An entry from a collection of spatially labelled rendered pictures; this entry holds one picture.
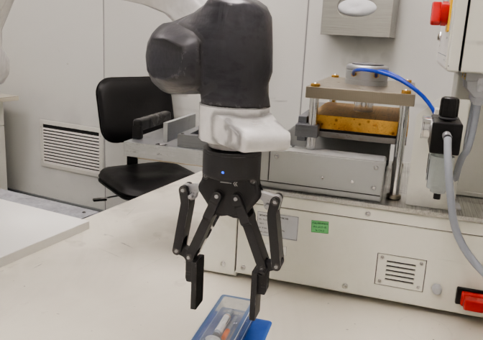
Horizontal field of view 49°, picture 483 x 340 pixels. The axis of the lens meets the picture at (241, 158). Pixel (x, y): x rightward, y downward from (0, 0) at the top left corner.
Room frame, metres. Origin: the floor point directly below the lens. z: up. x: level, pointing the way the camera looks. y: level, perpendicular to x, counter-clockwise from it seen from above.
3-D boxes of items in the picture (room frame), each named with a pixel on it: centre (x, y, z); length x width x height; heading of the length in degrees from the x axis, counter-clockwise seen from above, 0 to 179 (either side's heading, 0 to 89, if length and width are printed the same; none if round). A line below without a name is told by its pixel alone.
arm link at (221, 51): (0.70, 0.05, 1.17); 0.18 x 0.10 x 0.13; 50
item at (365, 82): (1.00, -0.25, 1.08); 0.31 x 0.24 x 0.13; 163
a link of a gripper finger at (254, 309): (0.66, -0.03, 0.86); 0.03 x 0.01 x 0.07; 165
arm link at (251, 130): (0.65, 0.00, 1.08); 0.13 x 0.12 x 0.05; 165
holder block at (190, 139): (1.10, 0.02, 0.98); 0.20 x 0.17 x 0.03; 163
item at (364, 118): (1.02, -0.23, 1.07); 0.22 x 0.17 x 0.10; 163
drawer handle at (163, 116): (1.15, 0.20, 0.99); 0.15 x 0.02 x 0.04; 163
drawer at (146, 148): (1.11, 0.07, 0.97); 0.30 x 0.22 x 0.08; 73
